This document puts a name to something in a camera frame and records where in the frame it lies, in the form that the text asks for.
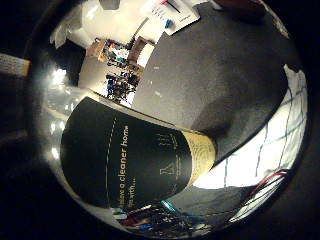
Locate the clear spray bottle black label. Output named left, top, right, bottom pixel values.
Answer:
left=59, top=95, right=218, bottom=210

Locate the white checked cloth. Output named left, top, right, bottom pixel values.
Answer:
left=192, top=64, right=310, bottom=223

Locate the red cable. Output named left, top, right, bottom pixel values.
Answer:
left=247, top=169, right=290, bottom=198

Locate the patterned cup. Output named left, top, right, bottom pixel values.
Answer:
left=140, top=0, right=202, bottom=37

